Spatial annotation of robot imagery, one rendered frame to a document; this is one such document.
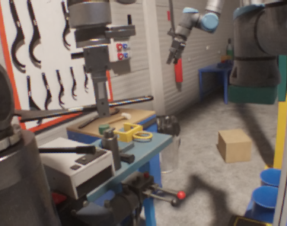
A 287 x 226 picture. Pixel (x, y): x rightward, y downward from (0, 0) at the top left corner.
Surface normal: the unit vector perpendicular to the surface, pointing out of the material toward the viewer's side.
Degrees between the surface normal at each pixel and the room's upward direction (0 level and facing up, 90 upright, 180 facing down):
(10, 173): 90
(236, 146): 90
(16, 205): 90
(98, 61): 90
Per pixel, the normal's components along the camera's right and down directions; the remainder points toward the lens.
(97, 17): 0.47, 0.21
